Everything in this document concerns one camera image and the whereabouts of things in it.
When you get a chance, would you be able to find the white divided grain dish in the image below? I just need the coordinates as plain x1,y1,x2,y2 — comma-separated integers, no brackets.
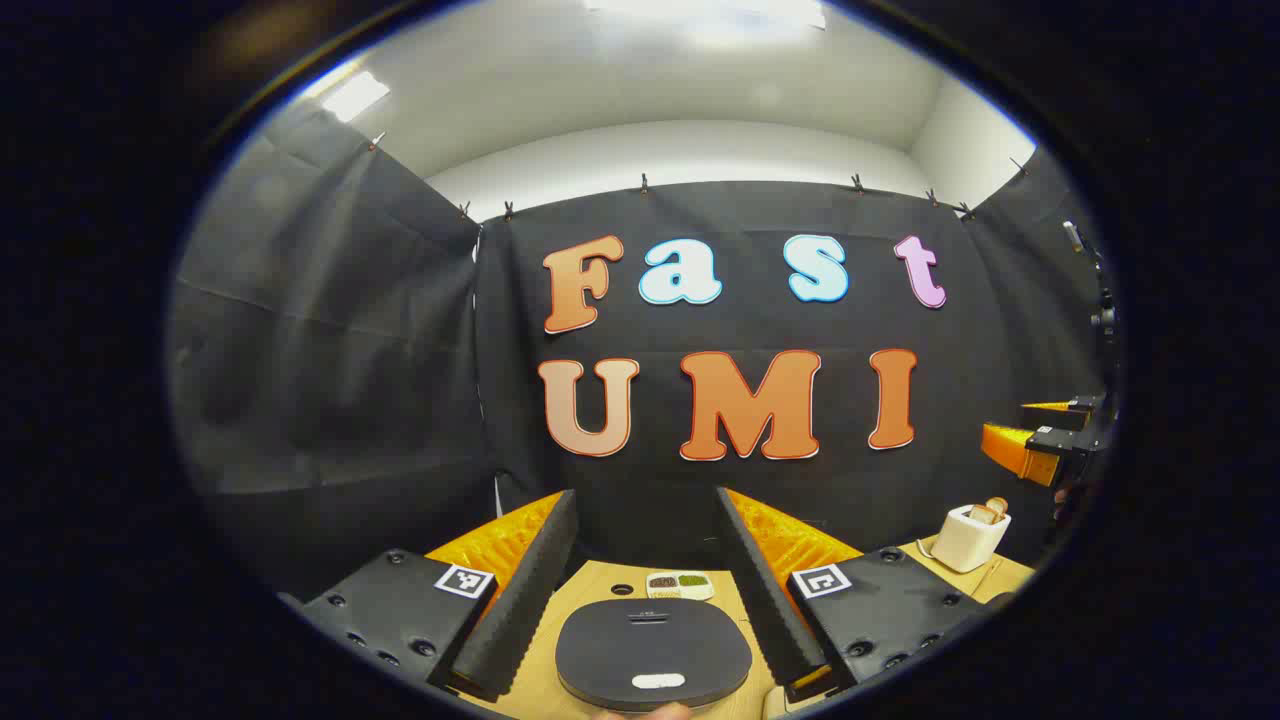
646,571,716,601

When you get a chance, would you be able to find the black backdrop cloth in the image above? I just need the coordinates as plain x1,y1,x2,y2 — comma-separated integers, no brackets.
165,100,1113,601

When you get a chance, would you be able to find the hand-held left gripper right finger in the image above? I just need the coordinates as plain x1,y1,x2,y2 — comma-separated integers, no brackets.
715,487,1001,703

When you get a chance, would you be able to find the ceiling light panel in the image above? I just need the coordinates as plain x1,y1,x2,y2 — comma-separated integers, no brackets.
320,72,391,123

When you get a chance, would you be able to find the black rice cooker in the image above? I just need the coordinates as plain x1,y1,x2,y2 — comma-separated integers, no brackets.
555,598,753,713

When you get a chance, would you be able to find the white toaster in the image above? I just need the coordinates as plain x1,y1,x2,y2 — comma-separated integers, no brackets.
930,505,1013,574

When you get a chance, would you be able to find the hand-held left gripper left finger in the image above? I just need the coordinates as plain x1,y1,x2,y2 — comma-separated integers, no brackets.
300,489,581,703

